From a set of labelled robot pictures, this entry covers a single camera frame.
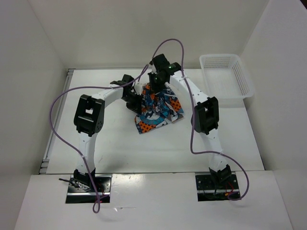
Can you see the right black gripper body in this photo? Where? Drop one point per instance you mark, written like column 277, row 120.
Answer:
column 157, row 84

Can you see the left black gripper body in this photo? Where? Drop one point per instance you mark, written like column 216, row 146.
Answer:
column 133, row 101

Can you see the colourful patterned shorts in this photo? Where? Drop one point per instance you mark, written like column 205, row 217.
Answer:
column 157, row 109

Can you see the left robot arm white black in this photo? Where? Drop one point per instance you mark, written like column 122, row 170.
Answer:
column 89, row 120

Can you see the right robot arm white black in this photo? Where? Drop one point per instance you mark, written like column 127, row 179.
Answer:
column 205, row 113

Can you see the white perforated plastic basket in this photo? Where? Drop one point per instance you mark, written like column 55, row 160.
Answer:
column 226, row 77

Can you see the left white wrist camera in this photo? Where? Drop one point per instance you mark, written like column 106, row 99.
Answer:
column 139, row 88

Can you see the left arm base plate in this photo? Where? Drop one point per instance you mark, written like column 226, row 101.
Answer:
column 78, row 194

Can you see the aluminium table edge rail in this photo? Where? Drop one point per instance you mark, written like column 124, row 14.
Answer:
column 58, row 114

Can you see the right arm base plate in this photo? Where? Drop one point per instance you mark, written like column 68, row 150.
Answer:
column 208, row 191

